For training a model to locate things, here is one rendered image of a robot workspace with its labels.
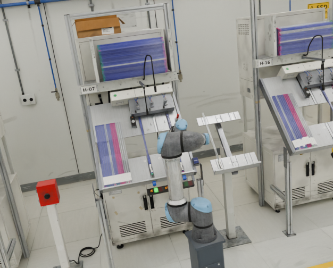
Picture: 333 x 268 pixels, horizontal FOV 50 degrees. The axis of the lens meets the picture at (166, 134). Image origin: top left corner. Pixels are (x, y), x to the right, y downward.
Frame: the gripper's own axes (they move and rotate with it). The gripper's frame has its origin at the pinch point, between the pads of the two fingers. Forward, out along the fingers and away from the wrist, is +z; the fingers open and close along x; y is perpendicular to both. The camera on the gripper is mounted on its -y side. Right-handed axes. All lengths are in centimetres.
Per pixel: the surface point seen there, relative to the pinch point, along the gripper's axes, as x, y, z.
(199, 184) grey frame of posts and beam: -11.3, -35.7, 3.9
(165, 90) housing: -2.3, 42.3, 7.1
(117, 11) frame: 25, 100, -18
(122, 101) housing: 33, 39, 9
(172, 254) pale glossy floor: 14, -82, 43
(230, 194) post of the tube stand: -38, -47, 23
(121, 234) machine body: 51, -59, 53
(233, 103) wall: -117, 69, 168
